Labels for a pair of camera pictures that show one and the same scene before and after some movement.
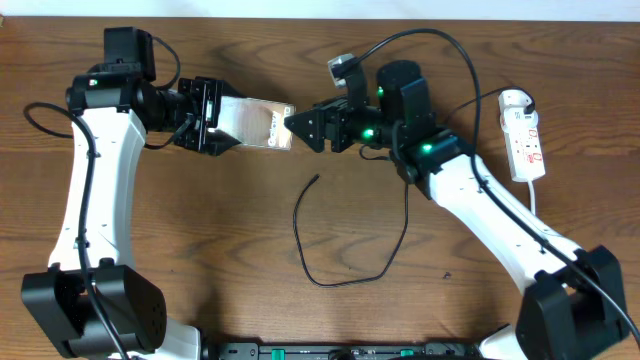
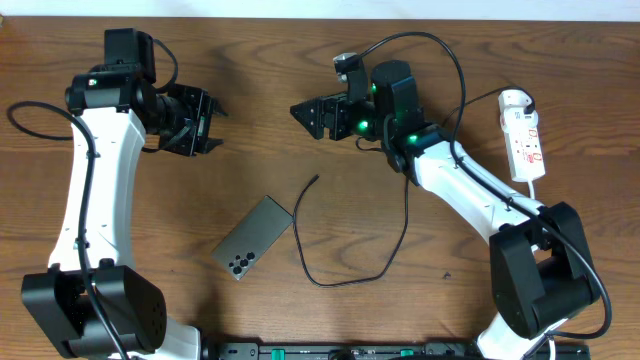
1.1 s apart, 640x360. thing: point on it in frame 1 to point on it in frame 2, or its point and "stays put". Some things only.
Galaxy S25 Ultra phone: [255, 122] to [253, 239]
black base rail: [323, 351] stays put
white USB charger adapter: [514, 119] stays put
